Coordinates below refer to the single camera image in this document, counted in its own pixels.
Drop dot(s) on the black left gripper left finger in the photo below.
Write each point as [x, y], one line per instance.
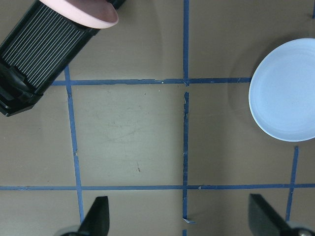
[95, 223]

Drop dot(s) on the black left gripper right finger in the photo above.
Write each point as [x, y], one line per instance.
[263, 220]

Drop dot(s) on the blue round plate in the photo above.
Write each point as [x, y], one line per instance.
[282, 92]

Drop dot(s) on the pink round plate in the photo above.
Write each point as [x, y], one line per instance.
[97, 14]

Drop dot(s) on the black dish rack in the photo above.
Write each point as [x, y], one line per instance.
[35, 52]

